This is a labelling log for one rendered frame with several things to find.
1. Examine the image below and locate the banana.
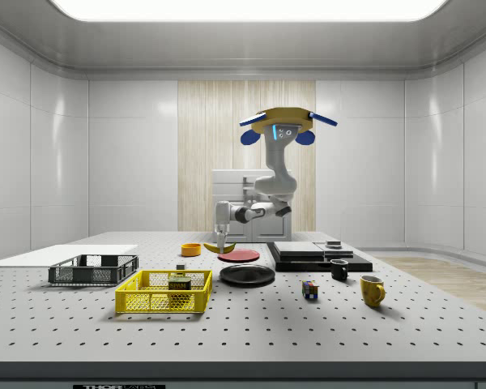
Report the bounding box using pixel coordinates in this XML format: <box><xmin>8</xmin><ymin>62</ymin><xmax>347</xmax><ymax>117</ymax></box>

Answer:
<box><xmin>203</xmin><ymin>242</ymin><xmax>237</xmax><ymax>254</ymax></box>

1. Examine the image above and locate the flat-sided can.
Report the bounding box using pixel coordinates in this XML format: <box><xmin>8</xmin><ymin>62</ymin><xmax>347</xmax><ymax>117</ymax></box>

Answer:
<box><xmin>168</xmin><ymin>275</ymin><xmax>192</xmax><ymax>291</ymax></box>

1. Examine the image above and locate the red plate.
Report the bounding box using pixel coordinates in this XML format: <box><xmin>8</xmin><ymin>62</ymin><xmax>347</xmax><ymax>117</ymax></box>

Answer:
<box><xmin>217</xmin><ymin>250</ymin><xmax>260</xmax><ymax>263</ymax></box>

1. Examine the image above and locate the black plate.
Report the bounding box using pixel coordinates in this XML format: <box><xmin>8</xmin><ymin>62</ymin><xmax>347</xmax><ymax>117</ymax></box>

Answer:
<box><xmin>220</xmin><ymin>263</ymin><xmax>276</xmax><ymax>285</ymax></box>

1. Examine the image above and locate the white cabinet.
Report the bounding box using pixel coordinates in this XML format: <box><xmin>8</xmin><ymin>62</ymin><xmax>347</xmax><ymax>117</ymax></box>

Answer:
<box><xmin>211</xmin><ymin>169</ymin><xmax>292</xmax><ymax>240</ymax></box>

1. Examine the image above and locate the yellow basket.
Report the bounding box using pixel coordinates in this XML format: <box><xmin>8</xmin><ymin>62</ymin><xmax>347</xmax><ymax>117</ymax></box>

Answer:
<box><xmin>114</xmin><ymin>270</ymin><xmax>214</xmax><ymax>314</ymax></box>

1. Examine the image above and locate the puzzle cube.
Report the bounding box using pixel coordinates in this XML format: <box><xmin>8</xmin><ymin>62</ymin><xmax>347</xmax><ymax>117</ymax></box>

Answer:
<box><xmin>301</xmin><ymin>280</ymin><xmax>320</xmax><ymax>301</ymax></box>

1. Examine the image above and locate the black mug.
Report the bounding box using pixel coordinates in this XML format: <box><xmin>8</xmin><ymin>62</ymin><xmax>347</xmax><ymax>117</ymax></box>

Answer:
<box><xmin>330</xmin><ymin>259</ymin><xmax>349</xmax><ymax>281</ymax></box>

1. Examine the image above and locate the dark grey basket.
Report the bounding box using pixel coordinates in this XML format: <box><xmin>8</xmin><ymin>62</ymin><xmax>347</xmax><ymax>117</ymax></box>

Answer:
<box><xmin>48</xmin><ymin>254</ymin><xmax>140</xmax><ymax>286</ymax></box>

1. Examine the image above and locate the yellow mug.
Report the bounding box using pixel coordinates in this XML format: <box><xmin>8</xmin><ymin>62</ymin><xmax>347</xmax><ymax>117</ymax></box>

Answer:
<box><xmin>360</xmin><ymin>275</ymin><xmax>387</xmax><ymax>308</ymax></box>

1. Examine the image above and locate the white board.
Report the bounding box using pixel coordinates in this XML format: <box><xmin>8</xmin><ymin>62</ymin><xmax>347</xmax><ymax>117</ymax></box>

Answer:
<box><xmin>0</xmin><ymin>244</ymin><xmax>139</xmax><ymax>267</ymax></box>

